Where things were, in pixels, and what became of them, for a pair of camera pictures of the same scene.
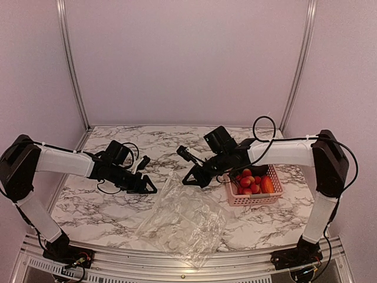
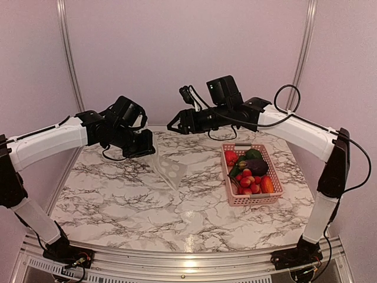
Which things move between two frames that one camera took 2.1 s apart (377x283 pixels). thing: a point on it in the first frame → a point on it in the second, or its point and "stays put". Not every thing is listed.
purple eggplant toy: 259,170 stays put
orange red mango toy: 267,185 stays put
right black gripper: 203,180 → 185,115
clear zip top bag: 182,223 → 171,171
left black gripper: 134,187 → 145,145
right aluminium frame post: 312,6 stays put
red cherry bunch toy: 248,184 stays put
